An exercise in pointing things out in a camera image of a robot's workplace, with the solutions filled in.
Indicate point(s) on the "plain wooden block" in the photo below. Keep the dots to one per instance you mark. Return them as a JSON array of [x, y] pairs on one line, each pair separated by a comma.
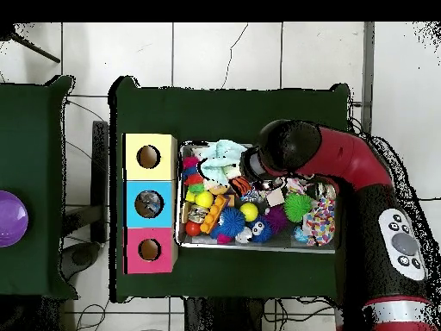
[[275, 197]]

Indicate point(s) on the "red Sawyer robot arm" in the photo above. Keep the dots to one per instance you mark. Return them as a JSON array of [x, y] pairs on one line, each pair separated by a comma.
[[344, 155]]

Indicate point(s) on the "dark green side tablecloth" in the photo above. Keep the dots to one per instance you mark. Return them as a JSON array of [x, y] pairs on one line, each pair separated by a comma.
[[31, 138]]

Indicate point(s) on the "green spiky ball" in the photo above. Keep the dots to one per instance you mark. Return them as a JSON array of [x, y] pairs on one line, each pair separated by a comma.
[[298, 207]]

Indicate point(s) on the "purple bowl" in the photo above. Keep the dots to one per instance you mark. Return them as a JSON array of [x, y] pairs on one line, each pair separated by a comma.
[[12, 219]]

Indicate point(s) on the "yellow ball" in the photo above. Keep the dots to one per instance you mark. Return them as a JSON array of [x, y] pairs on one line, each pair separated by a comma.
[[249, 211]]

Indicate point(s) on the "blue spiky ball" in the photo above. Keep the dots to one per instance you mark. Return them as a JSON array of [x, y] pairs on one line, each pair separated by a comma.
[[232, 221], [261, 231]]

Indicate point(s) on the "shallow mesh bin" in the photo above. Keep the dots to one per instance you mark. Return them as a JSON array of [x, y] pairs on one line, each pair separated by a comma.
[[262, 249]]

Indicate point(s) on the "multicolour spiky caterpillar toy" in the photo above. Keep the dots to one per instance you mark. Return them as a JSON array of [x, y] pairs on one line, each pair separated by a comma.
[[193, 172]]

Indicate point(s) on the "light blue knitted cloth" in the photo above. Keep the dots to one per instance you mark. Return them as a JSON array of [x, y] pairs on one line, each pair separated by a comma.
[[220, 162]]

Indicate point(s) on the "wooden box with three holes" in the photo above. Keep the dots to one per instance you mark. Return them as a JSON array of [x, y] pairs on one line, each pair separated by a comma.
[[167, 207]]

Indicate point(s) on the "orange and purple toy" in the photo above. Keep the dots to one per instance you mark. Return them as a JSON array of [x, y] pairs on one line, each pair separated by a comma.
[[213, 213]]

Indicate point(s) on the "colourful patterned cloth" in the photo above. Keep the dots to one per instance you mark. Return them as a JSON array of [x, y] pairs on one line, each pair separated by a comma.
[[322, 222]]

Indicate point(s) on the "black tripod leg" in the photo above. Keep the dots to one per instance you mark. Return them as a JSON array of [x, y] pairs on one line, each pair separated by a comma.
[[34, 50]]

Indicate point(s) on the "purple spiky toy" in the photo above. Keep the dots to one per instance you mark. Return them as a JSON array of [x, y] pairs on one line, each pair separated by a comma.
[[275, 219]]

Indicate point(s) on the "grey round foot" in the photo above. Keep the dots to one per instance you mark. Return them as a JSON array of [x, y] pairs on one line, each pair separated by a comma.
[[81, 257]]

